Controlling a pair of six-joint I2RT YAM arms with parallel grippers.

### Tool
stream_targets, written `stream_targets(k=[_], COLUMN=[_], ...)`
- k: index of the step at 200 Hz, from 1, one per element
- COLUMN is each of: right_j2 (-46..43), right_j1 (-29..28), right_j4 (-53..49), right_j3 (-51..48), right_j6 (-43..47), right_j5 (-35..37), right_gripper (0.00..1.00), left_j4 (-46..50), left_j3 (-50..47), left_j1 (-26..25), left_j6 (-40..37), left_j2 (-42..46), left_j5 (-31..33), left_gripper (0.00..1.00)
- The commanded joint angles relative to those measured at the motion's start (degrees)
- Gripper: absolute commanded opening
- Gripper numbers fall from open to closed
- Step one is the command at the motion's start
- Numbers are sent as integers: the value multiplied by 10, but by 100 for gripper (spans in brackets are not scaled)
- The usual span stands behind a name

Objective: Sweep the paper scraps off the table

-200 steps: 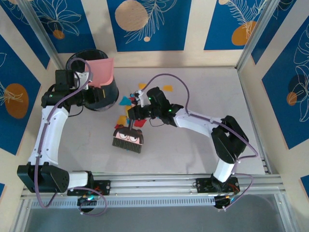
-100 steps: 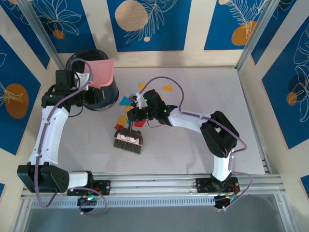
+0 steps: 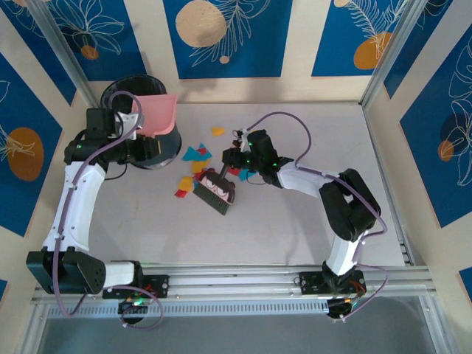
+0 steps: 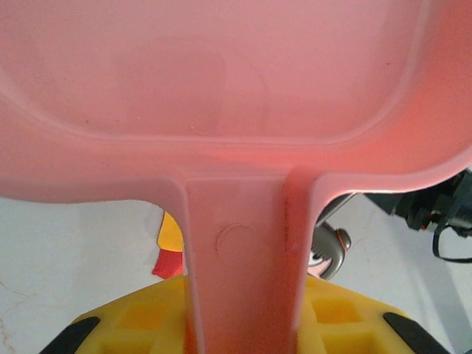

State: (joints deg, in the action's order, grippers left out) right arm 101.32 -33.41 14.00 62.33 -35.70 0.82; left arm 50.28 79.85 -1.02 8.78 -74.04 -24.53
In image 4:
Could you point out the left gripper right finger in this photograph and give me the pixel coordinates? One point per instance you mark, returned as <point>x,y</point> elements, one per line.
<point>343,332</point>

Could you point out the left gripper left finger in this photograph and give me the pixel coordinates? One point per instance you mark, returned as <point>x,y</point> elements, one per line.
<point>147,332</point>

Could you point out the pink plastic dustpan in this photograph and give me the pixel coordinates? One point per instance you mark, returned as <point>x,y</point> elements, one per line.
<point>236,92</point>

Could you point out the red paper scrap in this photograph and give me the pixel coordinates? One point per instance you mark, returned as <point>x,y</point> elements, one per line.
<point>167,263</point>

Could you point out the red yellow toy piece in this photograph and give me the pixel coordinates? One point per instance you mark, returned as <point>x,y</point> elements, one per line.
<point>171,232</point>

